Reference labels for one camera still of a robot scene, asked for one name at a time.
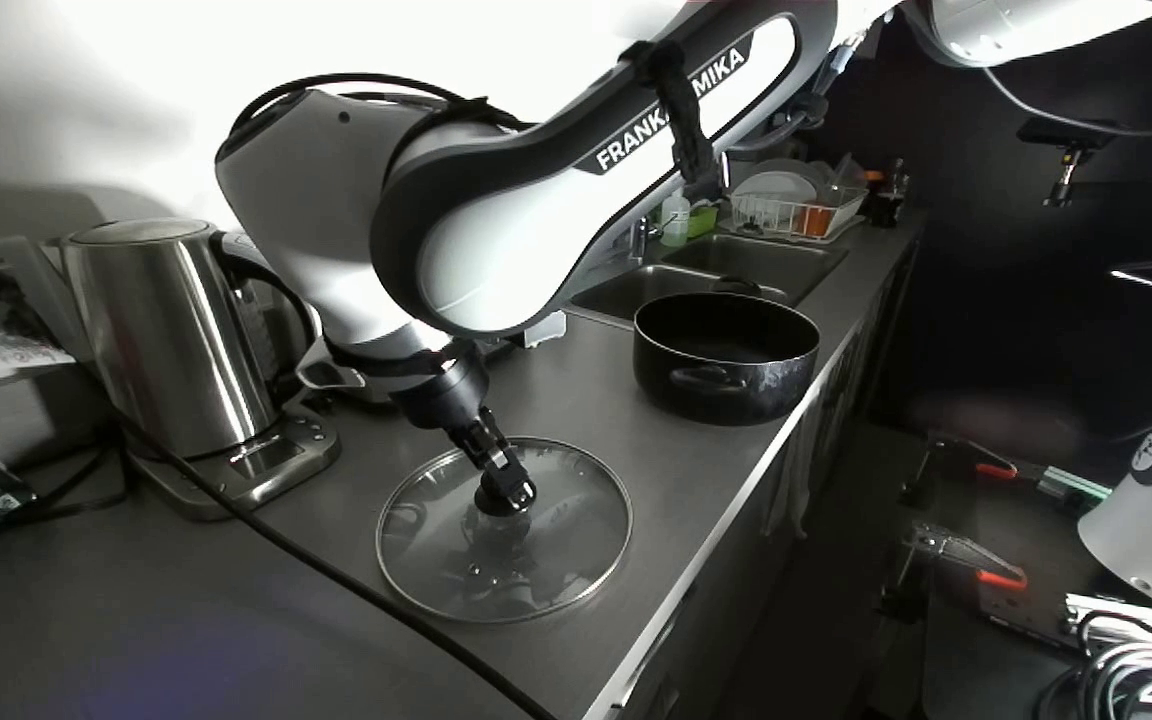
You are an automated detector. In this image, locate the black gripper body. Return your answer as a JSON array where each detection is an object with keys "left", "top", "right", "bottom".
[{"left": 396, "top": 339, "right": 527, "bottom": 474}]

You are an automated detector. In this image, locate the round glass pot lid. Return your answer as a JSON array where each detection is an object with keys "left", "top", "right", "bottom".
[{"left": 373, "top": 437, "right": 637, "bottom": 628}]

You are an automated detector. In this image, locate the black cooking pot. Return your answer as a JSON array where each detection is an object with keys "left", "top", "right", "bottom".
[{"left": 629, "top": 288, "right": 824, "bottom": 427}]

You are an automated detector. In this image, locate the steel kettle base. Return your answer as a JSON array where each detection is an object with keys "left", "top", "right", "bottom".
[{"left": 121, "top": 402, "right": 345, "bottom": 525}]

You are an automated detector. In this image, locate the steel sink faucet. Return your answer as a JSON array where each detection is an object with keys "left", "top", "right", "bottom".
[{"left": 621, "top": 207, "right": 728, "bottom": 288}]

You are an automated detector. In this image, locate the green dish soap bottle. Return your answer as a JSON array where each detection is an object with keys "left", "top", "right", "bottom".
[{"left": 652, "top": 184, "right": 728, "bottom": 259}]

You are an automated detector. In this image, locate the stainless steel electric kettle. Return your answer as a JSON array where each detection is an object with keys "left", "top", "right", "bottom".
[{"left": 58, "top": 215, "right": 323, "bottom": 463}]

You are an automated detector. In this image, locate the double basin steel sink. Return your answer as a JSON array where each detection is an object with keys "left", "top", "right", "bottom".
[{"left": 573, "top": 232, "right": 862, "bottom": 324}]

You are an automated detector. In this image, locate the dish rack with dishes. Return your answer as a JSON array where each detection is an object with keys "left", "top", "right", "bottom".
[{"left": 724, "top": 150, "right": 871, "bottom": 253}]

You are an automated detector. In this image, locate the small dark bottle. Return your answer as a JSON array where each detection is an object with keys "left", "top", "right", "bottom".
[{"left": 862, "top": 156, "right": 913, "bottom": 232}]

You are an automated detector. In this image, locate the black power cable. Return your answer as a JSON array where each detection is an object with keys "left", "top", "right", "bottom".
[{"left": 121, "top": 443, "right": 548, "bottom": 720}]

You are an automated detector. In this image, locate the black clamp orange handle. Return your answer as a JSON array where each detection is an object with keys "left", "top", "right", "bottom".
[
  {"left": 898, "top": 521, "right": 1034, "bottom": 618},
  {"left": 929, "top": 437, "right": 1116, "bottom": 513}
]

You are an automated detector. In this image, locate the white cable bundle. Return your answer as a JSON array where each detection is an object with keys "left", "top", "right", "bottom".
[{"left": 1060, "top": 589, "right": 1152, "bottom": 720}]

